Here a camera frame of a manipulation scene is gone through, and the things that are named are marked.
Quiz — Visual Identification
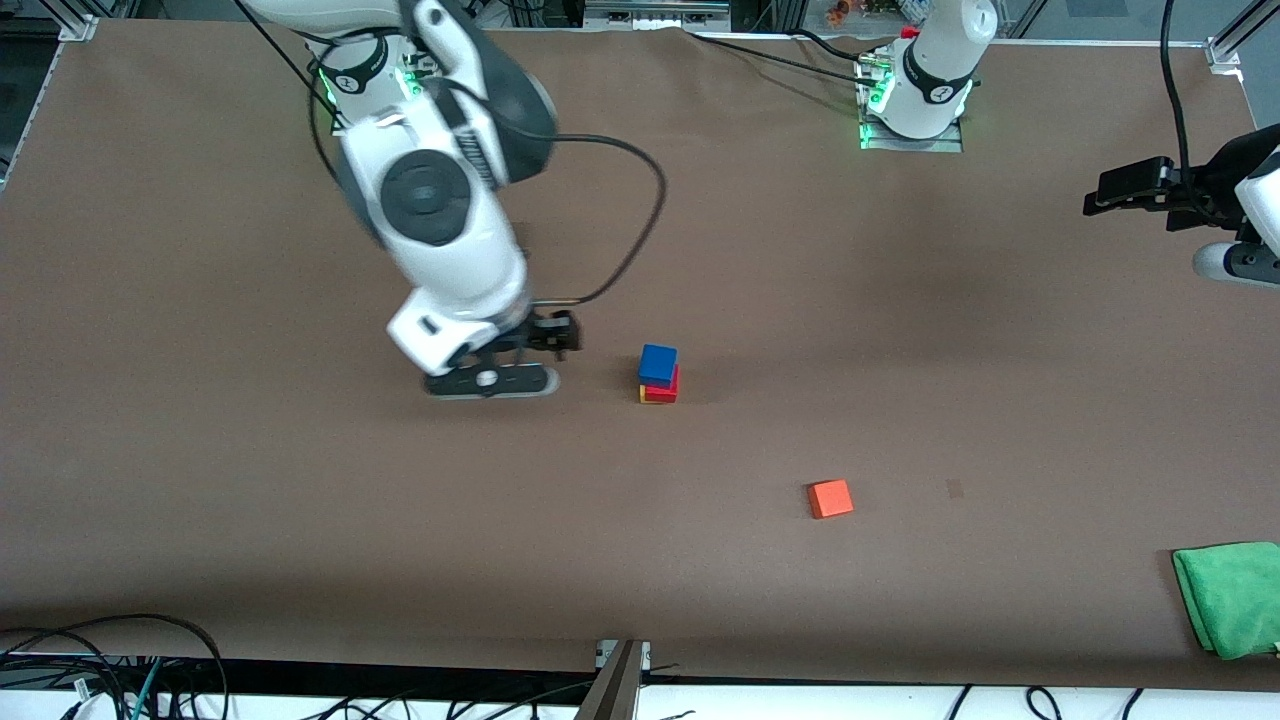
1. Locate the aluminium profile bracket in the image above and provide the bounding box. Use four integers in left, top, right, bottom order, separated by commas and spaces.
575, 638, 652, 720

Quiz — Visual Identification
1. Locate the grey metal rail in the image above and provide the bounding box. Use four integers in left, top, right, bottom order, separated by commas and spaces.
583, 0, 733, 31

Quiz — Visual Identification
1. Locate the brown table cover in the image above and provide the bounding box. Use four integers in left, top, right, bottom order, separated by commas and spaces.
0, 20, 1280, 691

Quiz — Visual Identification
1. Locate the aluminium frame profile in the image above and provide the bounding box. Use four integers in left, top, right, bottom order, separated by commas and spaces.
45, 0, 101, 43
1207, 0, 1280, 69

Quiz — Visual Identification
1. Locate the blue wooden block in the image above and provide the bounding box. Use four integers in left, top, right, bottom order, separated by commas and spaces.
638, 344, 679, 389

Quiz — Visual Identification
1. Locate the long black table cable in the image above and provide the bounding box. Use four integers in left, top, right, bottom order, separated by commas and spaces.
683, 28, 881, 91

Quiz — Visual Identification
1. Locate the teal cable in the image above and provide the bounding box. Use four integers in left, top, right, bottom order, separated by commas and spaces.
128, 657, 164, 720

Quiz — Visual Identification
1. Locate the black looped cable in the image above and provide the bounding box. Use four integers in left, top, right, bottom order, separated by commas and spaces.
0, 613, 230, 720

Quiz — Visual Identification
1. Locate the orange wooden block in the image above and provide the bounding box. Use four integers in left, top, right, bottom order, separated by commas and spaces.
808, 479, 855, 520

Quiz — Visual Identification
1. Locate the green folded cloth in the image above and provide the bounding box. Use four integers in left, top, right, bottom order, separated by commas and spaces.
1172, 541, 1280, 661

